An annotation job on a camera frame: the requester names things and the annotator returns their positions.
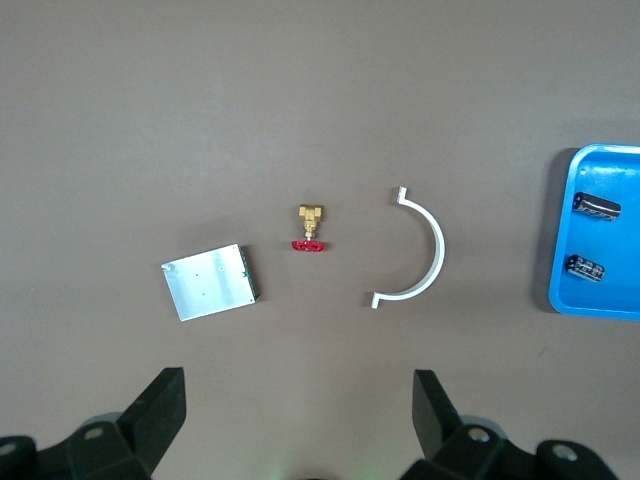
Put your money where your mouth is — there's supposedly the white semicircular pipe clamp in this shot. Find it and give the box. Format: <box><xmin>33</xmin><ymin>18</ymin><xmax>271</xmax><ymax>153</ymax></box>
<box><xmin>370</xmin><ymin>186</ymin><xmax>446</xmax><ymax>312</ymax></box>

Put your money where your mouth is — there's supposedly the blue plastic tray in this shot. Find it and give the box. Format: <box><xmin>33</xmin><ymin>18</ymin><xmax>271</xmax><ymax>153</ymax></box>
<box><xmin>548</xmin><ymin>143</ymin><xmax>640</xmax><ymax>321</ymax></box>

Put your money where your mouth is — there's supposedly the dark brown electrolytic capacitor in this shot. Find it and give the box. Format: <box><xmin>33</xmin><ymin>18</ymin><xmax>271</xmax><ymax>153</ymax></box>
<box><xmin>573</xmin><ymin>190</ymin><xmax>623</xmax><ymax>224</ymax></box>
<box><xmin>565</xmin><ymin>253</ymin><xmax>607</xmax><ymax>283</ymax></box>

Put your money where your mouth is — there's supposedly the silver metal rectangular box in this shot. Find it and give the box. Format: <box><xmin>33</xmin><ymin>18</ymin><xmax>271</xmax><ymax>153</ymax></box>
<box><xmin>160</xmin><ymin>243</ymin><xmax>263</xmax><ymax>322</ymax></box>

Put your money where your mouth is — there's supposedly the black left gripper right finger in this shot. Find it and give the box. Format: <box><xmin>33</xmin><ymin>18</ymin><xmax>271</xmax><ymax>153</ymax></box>
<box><xmin>404</xmin><ymin>369</ymin><xmax>614</xmax><ymax>480</ymax></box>

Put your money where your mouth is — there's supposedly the brass valve red handle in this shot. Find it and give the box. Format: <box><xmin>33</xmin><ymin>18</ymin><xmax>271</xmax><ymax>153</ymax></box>
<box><xmin>290</xmin><ymin>203</ymin><xmax>326</xmax><ymax>253</ymax></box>

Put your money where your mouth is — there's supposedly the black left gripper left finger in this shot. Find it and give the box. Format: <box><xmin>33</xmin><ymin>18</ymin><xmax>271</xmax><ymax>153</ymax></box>
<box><xmin>0</xmin><ymin>367</ymin><xmax>187</xmax><ymax>480</ymax></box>

